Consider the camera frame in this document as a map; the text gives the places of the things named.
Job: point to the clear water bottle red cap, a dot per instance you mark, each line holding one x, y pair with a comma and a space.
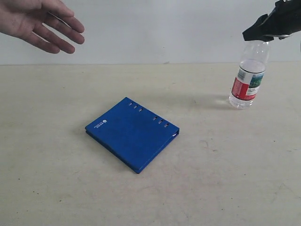
252, 68

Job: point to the blue ring binder notebook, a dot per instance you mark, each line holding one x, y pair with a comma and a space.
131, 132

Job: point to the person's open hand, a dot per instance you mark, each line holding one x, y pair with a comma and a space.
27, 20

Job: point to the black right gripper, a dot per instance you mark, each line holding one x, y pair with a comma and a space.
282, 22

